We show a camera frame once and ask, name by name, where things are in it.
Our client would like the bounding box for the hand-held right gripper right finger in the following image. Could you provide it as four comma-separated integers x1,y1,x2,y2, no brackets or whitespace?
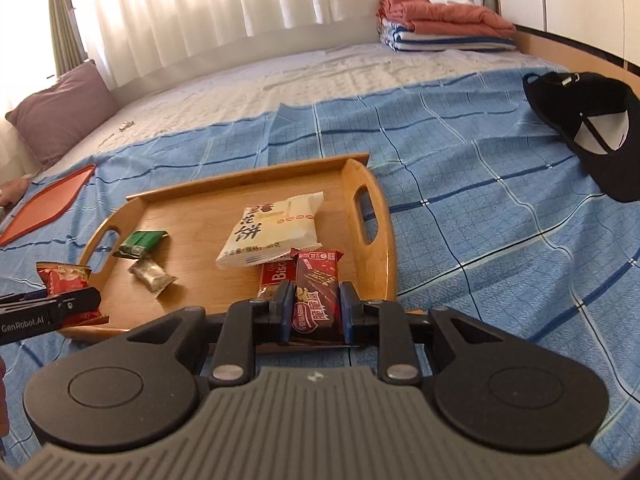
339,282,506,387

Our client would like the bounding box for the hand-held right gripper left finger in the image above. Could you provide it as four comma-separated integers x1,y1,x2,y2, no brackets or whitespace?
125,279,296,388

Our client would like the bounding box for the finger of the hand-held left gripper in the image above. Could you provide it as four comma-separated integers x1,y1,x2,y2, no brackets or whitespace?
0,291,58,308
55,287,102,318

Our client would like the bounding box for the red picture snack packet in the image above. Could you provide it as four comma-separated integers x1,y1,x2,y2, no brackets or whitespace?
36,261,109,327

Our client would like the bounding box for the red biscuit packet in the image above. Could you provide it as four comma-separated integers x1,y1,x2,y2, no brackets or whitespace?
257,259,297,307

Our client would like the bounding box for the brown chocolate wafer packet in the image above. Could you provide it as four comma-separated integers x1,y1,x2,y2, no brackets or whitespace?
290,248,346,347

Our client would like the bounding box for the small silver-gold snack packet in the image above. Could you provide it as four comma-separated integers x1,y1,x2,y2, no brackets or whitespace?
128,258,177,297

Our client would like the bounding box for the white pastry packet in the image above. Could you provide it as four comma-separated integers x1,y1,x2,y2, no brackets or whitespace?
216,191,325,270

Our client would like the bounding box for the green snack packet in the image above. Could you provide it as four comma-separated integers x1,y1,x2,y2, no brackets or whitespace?
112,230,169,261

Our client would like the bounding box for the wooden tray with handles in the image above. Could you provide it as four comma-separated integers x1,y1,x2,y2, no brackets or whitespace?
60,157,398,356

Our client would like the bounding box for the red plastic tray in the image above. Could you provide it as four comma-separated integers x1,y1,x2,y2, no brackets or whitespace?
0,164,97,247

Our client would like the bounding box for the pink cloth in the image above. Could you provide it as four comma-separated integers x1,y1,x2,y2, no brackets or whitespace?
0,177,30,207

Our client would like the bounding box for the blue checked bedsheet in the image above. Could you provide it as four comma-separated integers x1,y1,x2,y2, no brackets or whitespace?
0,67,640,461

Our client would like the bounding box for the purple pillow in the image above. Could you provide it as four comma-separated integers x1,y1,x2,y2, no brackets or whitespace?
5,59,120,170

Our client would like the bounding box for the white mattress pad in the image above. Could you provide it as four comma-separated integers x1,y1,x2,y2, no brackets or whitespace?
30,42,561,181

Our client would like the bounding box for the folded blue striped blanket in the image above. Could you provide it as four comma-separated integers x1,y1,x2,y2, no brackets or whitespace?
379,17,517,53

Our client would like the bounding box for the black cap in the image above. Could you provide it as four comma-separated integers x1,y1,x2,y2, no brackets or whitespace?
522,71,640,204

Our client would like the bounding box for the white sheer curtain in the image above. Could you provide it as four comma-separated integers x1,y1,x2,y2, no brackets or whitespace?
65,0,488,91

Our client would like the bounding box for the folded red quilt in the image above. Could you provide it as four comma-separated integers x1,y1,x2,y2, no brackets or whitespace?
376,0,517,41

